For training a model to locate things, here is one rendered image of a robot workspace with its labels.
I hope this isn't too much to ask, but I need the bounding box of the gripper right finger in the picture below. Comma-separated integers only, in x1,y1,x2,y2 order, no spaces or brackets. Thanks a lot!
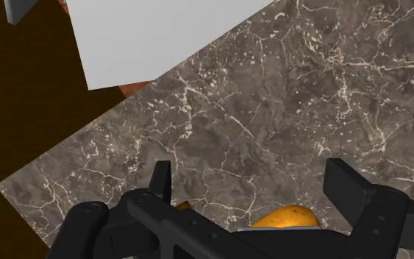
322,157,414,259

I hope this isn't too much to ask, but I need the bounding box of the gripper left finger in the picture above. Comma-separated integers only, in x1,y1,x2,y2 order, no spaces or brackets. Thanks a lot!
46,160,265,259

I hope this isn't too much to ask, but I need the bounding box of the yellow orange fruit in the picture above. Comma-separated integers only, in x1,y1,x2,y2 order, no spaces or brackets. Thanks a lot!
174,200,323,229

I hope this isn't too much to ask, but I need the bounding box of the grey block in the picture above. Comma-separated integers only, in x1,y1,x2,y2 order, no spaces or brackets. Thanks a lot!
3,0,40,26

